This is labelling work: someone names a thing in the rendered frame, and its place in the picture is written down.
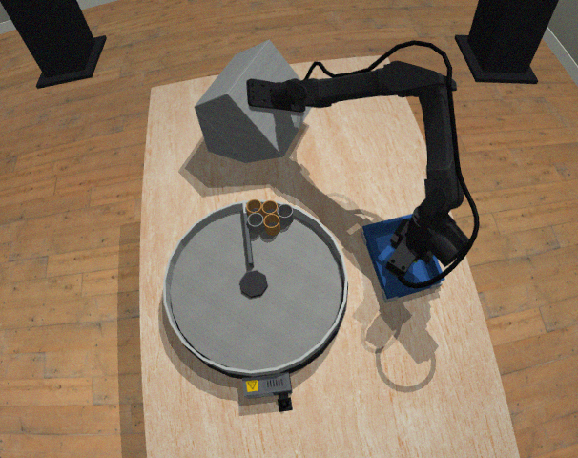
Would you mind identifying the bronze bushing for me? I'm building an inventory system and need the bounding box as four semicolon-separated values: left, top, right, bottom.
261;200;278;218
246;199;263;217
263;214;280;236

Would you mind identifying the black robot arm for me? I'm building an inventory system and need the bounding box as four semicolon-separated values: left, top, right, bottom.
246;61;469;278

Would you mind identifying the grey round turntable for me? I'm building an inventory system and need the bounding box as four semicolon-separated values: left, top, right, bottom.
163;200;348;412

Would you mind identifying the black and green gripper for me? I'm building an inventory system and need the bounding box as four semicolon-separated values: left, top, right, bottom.
390;219;434;264

